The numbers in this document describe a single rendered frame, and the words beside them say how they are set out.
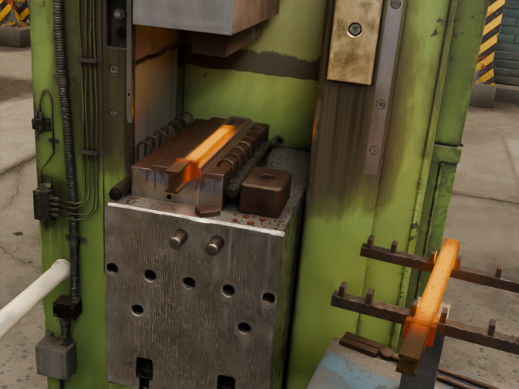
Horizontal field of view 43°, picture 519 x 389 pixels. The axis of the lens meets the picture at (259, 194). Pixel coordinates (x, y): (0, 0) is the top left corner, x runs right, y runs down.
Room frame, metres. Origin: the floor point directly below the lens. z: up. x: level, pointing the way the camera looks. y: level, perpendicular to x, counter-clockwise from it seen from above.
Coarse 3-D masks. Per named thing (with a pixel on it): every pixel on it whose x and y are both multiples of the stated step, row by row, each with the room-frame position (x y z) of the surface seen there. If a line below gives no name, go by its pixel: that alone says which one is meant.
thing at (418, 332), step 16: (448, 240) 1.19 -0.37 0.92; (448, 256) 1.12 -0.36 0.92; (432, 272) 1.04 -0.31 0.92; (448, 272) 1.05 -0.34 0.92; (432, 288) 0.99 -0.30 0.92; (432, 304) 0.93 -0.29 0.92; (416, 320) 0.87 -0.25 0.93; (432, 320) 0.89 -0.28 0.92; (416, 336) 0.83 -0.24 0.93; (432, 336) 0.86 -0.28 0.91; (400, 352) 0.79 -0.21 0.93; (416, 352) 0.79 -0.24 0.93; (400, 368) 0.78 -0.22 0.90; (416, 368) 0.79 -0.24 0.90
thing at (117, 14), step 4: (120, 8) 1.48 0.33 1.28; (124, 8) 1.49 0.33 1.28; (116, 12) 1.47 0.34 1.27; (120, 12) 1.47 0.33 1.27; (124, 12) 1.48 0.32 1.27; (116, 16) 1.47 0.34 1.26; (120, 16) 1.47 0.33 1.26; (124, 16) 1.47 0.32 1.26; (120, 28) 1.48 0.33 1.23; (124, 28) 1.49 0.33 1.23; (116, 32) 1.48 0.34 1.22; (120, 32) 1.48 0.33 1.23; (124, 32) 1.48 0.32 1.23; (120, 36) 1.48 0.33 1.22; (124, 36) 1.48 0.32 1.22
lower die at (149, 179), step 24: (216, 120) 1.67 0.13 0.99; (168, 144) 1.47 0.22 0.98; (192, 144) 1.45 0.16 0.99; (240, 144) 1.48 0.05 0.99; (144, 168) 1.30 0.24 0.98; (216, 168) 1.30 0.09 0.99; (240, 168) 1.40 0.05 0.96; (144, 192) 1.30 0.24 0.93; (192, 192) 1.28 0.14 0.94; (216, 192) 1.27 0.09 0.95
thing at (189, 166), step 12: (216, 132) 1.51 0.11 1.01; (228, 132) 1.52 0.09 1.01; (204, 144) 1.41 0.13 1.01; (216, 144) 1.43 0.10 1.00; (192, 156) 1.32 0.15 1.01; (204, 156) 1.34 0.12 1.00; (168, 168) 1.20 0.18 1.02; (180, 168) 1.21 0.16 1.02; (192, 168) 1.26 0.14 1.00; (168, 180) 1.19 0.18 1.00; (180, 180) 1.22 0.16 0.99; (168, 192) 1.19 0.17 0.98
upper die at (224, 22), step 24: (144, 0) 1.30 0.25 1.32; (168, 0) 1.29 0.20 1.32; (192, 0) 1.28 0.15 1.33; (216, 0) 1.27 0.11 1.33; (240, 0) 1.31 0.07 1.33; (264, 0) 1.51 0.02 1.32; (144, 24) 1.30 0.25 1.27; (168, 24) 1.29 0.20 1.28; (192, 24) 1.28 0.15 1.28; (216, 24) 1.27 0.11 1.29; (240, 24) 1.32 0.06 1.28
